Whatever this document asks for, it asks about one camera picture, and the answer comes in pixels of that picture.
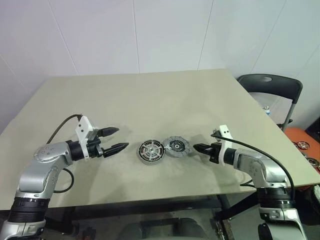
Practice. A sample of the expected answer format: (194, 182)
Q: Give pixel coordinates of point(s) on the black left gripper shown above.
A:
(95, 148)

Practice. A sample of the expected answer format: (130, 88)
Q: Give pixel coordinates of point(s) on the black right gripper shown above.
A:
(213, 153)

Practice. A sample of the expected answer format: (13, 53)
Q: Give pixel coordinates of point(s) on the grey motor cover with circuit board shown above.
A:
(183, 150)

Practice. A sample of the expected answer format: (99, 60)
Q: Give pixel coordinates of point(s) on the black and silver motor rotor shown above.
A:
(151, 150)

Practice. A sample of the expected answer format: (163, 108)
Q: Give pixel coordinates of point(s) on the grey motor housing with copper windings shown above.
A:
(150, 163)

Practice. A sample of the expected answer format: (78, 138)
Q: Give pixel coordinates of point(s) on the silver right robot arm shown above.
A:
(260, 167)

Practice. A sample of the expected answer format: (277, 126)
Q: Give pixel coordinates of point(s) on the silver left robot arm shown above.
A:
(37, 172)

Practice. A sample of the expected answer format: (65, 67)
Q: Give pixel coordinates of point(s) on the orange stool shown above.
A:
(295, 133)

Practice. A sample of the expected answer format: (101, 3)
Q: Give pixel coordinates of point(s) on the dark grey folding chair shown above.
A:
(282, 87)

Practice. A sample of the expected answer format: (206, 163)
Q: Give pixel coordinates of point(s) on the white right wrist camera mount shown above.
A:
(225, 131)

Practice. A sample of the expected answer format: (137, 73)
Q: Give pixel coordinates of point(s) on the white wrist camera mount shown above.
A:
(82, 127)
(225, 131)

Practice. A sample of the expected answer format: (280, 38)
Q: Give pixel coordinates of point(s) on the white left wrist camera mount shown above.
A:
(82, 127)

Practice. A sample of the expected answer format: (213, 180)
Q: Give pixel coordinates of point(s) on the black table frame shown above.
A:
(225, 207)

